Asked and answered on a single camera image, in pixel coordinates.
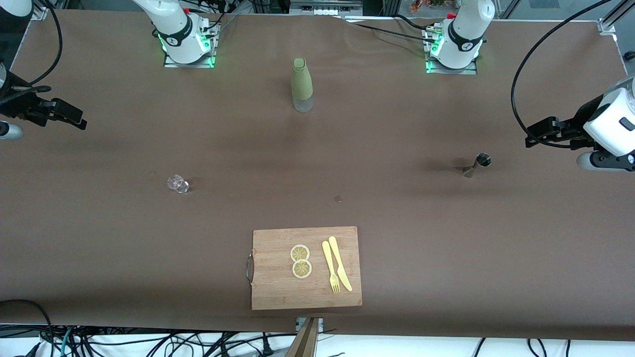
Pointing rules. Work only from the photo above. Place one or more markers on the metal bracket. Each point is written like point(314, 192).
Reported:
point(320, 322)

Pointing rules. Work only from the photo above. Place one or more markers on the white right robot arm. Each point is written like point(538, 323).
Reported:
point(173, 29)

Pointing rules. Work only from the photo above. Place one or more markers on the grey power strip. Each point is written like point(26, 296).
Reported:
point(325, 9)

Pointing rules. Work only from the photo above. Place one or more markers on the lemon slice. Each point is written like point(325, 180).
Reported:
point(299, 253)
point(301, 269)

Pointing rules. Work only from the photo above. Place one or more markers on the green sleeved glass bottle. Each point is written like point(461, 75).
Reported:
point(301, 84)

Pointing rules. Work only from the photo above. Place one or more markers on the yellow plastic fork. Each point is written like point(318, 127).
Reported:
point(327, 258)

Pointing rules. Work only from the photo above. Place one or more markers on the wooden cutting board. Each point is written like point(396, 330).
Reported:
point(278, 287)

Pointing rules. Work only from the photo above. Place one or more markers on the brown table cover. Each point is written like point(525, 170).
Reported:
point(149, 272)

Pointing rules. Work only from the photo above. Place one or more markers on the yellow plastic knife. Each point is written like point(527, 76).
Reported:
point(336, 255)

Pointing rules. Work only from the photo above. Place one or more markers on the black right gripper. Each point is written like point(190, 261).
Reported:
point(20, 105)

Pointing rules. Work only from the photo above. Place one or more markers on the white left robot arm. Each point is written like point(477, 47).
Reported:
point(466, 29)

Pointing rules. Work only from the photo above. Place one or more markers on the steel jigger measuring cup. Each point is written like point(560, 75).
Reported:
point(478, 163)

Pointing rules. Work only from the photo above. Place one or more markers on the wooden post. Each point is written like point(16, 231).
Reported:
point(305, 342)

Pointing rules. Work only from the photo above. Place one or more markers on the clear glass cup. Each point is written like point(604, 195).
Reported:
point(177, 183)

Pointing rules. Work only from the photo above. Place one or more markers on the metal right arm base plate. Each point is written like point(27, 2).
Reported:
point(171, 63)

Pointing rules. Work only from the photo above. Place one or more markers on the orange red clutter pile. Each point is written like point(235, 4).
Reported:
point(421, 6)

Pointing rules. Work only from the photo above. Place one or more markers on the aluminium frame profile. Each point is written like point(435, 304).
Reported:
point(607, 25)
point(38, 12)

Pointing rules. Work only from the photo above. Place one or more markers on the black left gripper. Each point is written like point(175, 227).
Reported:
point(577, 122)

